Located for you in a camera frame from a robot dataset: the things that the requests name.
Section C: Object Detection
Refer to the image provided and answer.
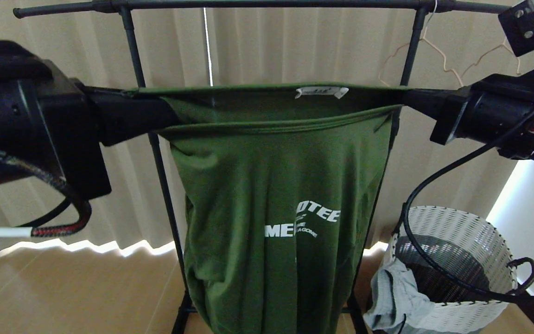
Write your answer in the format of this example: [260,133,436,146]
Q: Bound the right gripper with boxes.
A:
[429,65,534,161]

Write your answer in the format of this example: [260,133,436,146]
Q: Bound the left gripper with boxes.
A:
[0,58,112,200]

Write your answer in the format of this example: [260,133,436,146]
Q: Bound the pink clothes hanger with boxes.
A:
[378,0,464,89]
[462,39,522,79]

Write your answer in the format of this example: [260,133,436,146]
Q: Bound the green printed t-shirt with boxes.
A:
[126,83,407,334]

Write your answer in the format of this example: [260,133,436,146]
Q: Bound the white laundry basket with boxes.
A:
[390,203,534,334]

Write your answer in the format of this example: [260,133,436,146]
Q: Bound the black clothes rack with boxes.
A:
[13,0,511,334]

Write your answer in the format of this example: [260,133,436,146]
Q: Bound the pale grey shorts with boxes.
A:
[363,257,437,334]

